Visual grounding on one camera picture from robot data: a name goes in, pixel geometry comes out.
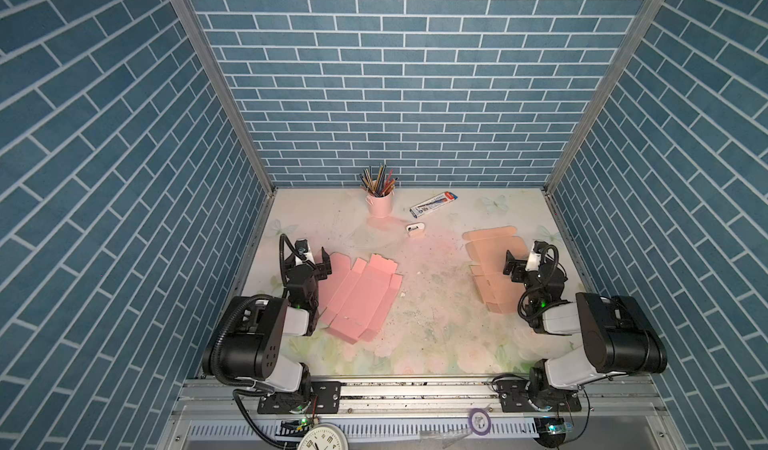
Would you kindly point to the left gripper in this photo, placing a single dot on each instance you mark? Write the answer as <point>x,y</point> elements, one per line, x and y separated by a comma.
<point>321,264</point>

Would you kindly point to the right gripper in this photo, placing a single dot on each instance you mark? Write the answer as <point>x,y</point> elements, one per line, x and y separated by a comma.
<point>516,263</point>

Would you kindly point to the pink paper box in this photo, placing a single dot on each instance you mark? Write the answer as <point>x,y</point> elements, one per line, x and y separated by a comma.
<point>356,298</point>

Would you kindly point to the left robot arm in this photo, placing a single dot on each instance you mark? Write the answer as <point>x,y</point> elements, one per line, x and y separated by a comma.
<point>245,348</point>

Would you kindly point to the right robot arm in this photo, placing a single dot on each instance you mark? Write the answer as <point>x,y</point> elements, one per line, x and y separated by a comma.
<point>617,339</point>

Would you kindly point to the peach paper box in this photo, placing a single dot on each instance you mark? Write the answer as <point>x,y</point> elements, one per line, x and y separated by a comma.
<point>487,251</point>

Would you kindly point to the blue white pen box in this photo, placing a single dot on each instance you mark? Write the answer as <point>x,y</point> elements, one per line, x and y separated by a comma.
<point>433,204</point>

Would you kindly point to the pink pencil bucket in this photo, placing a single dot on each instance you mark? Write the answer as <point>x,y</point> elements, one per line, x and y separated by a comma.
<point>380,205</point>

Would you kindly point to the coloured pencils bundle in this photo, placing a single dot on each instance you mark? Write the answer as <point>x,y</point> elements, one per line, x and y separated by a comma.
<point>378,182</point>

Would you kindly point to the purple tape roll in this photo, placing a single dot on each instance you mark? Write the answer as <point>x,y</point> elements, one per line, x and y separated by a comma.
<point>479,422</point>

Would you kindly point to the white round clock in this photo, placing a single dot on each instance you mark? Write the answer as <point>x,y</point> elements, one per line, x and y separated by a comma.
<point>324,437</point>

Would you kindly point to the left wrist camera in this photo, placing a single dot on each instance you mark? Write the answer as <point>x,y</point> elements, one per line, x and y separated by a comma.
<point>303,252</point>

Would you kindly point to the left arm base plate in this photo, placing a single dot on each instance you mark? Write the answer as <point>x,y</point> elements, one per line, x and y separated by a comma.
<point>316,397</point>

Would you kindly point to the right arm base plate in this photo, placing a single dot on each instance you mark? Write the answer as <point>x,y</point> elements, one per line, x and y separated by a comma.
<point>517,395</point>

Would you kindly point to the metal base rail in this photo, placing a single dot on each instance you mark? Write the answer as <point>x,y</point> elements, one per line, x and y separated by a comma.
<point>384,409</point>

